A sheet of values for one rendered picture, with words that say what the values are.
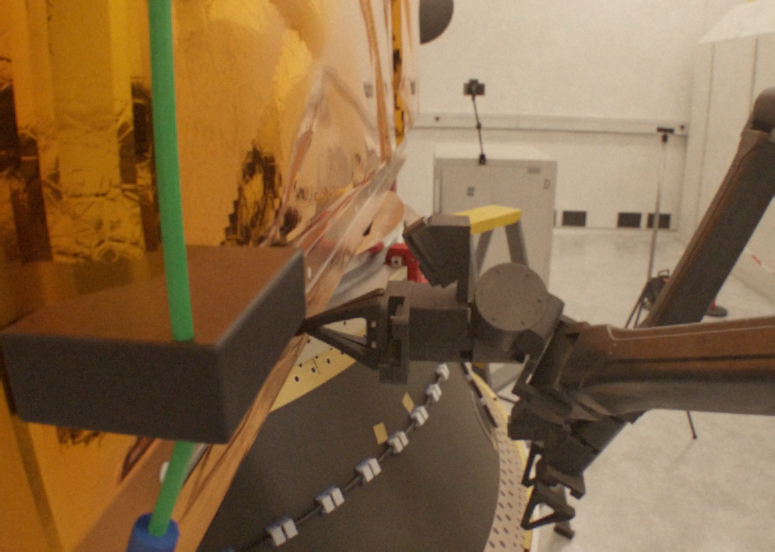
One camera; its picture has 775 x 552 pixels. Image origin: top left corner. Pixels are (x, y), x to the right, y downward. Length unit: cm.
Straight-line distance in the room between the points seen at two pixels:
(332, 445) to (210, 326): 65
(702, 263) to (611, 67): 803
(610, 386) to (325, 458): 44
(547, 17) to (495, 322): 818
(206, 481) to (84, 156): 21
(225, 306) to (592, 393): 35
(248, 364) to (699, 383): 29
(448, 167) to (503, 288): 394
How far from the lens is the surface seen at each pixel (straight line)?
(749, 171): 74
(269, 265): 21
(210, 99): 24
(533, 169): 445
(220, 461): 36
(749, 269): 733
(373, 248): 91
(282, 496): 75
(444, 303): 51
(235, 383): 16
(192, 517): 33
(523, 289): 46
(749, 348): 37
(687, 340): 41
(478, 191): 442
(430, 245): 50
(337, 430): 81
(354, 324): 79
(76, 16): 20
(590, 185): 875
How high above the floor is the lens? 199
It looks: 16 degrees down
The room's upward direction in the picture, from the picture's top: straight up
